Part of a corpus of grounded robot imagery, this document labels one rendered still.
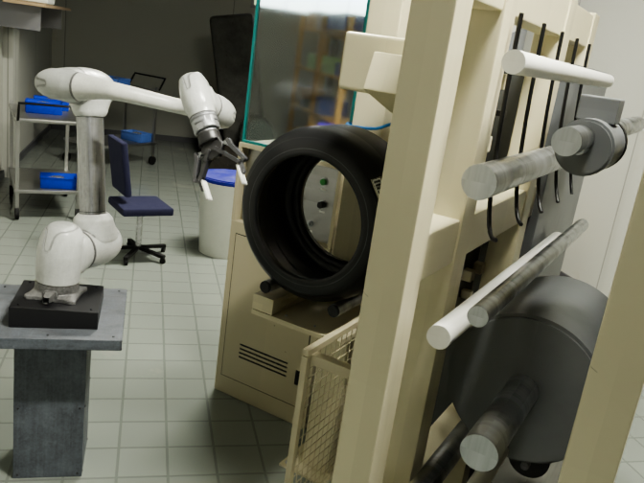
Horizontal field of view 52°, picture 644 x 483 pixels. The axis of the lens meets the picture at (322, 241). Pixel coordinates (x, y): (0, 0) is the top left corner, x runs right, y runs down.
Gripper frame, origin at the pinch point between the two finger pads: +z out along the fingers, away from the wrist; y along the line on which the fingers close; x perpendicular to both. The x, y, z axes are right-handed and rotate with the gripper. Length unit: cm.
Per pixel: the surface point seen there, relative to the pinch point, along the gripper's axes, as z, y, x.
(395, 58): -1, 70, -37
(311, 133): -7.7, 31.3, 7.7
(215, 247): -48, -154, 281
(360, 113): -18, 42, 41
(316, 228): 6, -3, 87
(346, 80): -6, 54, -25
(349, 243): 23, 18, 54
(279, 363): 57, -47, 100
